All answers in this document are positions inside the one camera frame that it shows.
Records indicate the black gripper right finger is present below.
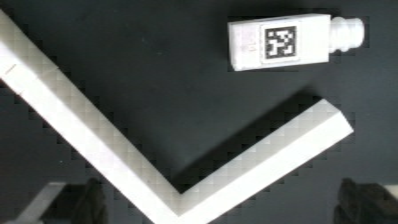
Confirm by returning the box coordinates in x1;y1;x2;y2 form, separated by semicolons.
333;178;398;224

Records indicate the white table leg with tag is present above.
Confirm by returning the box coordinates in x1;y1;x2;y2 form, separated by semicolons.
228;14;365;71

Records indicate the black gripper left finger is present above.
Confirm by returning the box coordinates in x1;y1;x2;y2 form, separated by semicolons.
13;178;109;224

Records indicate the white L-shaped obstacle fence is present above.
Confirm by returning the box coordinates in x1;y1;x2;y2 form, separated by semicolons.
0;10;354;224

